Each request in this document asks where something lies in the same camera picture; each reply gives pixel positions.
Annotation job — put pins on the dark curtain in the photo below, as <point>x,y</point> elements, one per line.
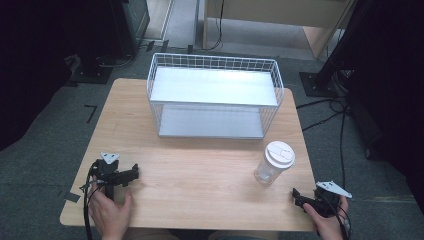
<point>36,60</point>
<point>393,93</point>

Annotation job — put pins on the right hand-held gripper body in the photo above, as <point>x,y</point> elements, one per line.
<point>328,200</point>

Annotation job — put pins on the light wooden desk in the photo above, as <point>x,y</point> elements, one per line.
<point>266,13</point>

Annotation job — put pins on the clear cup with white lid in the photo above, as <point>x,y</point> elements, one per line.
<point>275,163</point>

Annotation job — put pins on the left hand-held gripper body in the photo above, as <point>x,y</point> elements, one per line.
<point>110,175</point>

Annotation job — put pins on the person's right hand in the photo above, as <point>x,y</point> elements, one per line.
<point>328,225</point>

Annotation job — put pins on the dark cabinet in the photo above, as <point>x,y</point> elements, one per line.
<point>131,23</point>

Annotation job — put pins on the black tape strip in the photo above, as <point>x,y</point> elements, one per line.
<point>72,197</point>

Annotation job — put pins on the black stand base plate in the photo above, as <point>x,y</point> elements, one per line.
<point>90,75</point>

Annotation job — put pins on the person's left hand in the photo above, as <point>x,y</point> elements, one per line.
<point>110,213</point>

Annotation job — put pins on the black metal stand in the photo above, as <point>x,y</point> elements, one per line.
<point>336,56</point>

